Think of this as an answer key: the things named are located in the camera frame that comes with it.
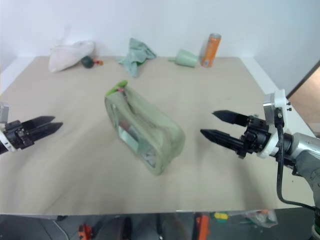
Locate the white plastic bag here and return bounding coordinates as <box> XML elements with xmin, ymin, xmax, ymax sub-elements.
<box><xmin>48</xmin><ymin>40</ymin><xmax>96</xmax><ymax>74</ymax></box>

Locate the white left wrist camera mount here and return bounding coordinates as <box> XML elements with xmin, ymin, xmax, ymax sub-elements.
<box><xmin>0</xmin><ymin>101</ymin><xmax>18</xmax><ymax>154</ymax></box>

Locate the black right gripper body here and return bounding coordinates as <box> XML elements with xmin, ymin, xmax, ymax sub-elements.
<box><xmin>236</xmin><ymin>114</ymin><xmax>273</xmax><ymax>160</ymax></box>

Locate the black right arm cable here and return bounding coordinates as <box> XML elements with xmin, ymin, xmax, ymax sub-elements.
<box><xmin>273</xmin><ymin>106</ymin><xmax>318</xmax><ymax>209</ymax></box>

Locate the crumpled teal cloth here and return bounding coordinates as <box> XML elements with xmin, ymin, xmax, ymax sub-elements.
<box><xmin>115</xmin><ymin>37</ymin><xmax>158</xmax><ymax>79</ymax></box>

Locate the orange upright tool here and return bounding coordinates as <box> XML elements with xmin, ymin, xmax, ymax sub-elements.
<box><xmin>194</xmin><ymin>213</ymin><xmax>210</xmax><ymax>240</ymax></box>

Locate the clear plastic bag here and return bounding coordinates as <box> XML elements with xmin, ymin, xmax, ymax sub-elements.
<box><xmin>239</xmin><ymin>209</ymin><xmax>279</xmax><ymax>229</ymax></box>

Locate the dark green round toy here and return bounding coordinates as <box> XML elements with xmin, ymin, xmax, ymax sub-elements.
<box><xmin>81</xmin><ymin>56</ymin><xmax>94</xmax><ymax>69</ymax></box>

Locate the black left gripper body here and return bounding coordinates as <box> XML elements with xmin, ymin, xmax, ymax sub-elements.
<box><xmin>4</xmin><ymin>120</ymin><xmax>35</xmax><ymax>151</ymax></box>

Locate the brown door panel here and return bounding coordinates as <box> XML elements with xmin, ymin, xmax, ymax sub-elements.
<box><xmin>285</xmin><ymin>59</ymin><xmax>320</xmax><ymax>139</ymax></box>

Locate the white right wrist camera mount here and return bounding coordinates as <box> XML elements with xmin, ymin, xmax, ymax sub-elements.
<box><xmin>256</xmin><ymin>88</ymin><xmax>293</xmax><ymax>159</ymax></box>

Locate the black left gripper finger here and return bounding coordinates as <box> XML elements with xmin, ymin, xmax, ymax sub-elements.
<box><xmin>21</xmin><ymin>115</ymin><xmax>56</xmax><ymax>131</ymax></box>
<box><xmin>28</xmin><ymin>121</ymin><xmax>64</xmax><ymax>143</ymax></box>

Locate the green yellow toy block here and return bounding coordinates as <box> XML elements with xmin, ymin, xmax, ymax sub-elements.
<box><xmin>211</xmin><ymin>211</ymin><xmax>230</xmax><ymax>224</ymax></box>

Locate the orange black tool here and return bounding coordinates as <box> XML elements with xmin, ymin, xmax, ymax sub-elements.
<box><xmin>76</xmin><ymin>223</ymin><xmax>95</xmax><ymax>240</ymax></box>

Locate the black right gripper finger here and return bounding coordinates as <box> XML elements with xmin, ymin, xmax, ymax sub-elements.
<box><xmin>199</xmin><ymin>128</ymin><xmax>245</xmax><ymax>153</ymax></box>
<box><xmin>211</xmin><ymin>109</ymin><xmax>250</xmax><ymax>127</ymax></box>

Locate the orange drink can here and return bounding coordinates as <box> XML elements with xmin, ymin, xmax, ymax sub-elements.
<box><xmin>198</xmin><ymin>32</ymin><xmax>223</xmax><ymax>68</ymax></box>

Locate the green translucent zipper pouch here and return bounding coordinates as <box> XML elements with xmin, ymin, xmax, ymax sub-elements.
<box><xmin>104</xmin><ymin>79</ymin><xmax>186</xmax><ymax>177</ymax></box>

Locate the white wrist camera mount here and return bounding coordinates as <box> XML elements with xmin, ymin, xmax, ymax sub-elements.
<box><xmin>256</xmin><ymin>88</ymin><xmax>293</xmax><ymax>159</ymax></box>
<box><xmin>0</xmin><ymin>101</ymin><xmax>18</xmax><ymax>154</ymax></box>

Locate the pale green plastic funnel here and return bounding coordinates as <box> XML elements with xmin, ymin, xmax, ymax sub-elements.
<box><xmin>167</xmin><ymin>48</ymin><xmax>199</xmax><ymax>69</ymax></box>

